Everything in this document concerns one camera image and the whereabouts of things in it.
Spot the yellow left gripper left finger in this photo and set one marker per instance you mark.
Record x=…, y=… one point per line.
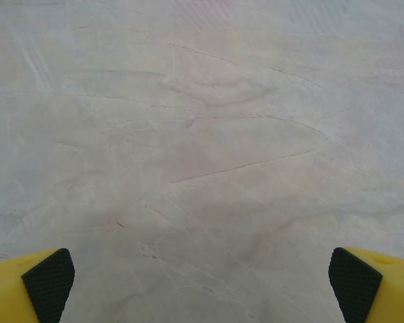
x=17, y=289

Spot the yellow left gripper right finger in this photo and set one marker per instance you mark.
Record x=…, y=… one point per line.
x=384, y=289

